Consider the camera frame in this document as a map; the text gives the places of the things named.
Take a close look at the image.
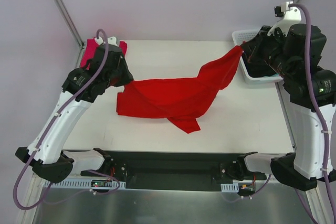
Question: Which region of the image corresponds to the white plastic laundry basket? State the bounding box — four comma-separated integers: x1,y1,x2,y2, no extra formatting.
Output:
232,28,282,85

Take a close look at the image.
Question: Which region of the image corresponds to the left aluminium frame post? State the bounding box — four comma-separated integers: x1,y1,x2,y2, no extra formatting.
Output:
54,0,85,48

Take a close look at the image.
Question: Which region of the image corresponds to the teal pink garment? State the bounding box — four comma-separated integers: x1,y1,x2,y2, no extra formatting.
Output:
265,74,281,79

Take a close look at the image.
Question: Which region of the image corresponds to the right white cable duct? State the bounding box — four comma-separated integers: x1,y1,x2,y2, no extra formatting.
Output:
220,183,239,193

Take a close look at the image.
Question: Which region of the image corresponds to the folded magenta t shirt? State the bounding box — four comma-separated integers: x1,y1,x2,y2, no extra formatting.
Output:
80,39,128,67

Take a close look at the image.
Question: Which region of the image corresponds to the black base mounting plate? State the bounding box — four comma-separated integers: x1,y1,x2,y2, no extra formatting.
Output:
78,150,274,190

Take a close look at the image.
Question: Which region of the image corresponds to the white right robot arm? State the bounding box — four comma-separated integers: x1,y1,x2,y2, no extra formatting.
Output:
236,24,335,191

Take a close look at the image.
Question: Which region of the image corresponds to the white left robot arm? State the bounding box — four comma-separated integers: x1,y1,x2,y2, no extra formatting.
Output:
15,41,133,184

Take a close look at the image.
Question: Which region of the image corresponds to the white cable duct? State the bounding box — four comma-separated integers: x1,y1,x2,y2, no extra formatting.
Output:
220,183,239,193
51,178,126,190

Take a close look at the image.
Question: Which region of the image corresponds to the left white cable duct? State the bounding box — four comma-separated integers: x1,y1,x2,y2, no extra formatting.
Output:
51,178,126,190

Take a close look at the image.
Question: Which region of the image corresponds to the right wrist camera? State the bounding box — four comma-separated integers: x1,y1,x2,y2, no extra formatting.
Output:
270,1,302,35

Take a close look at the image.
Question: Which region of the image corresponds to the black t shirt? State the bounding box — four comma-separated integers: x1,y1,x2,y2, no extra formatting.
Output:
243,53,276,78

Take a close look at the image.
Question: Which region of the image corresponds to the red t shirt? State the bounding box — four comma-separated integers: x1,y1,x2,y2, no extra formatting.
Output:
116,46,243,133

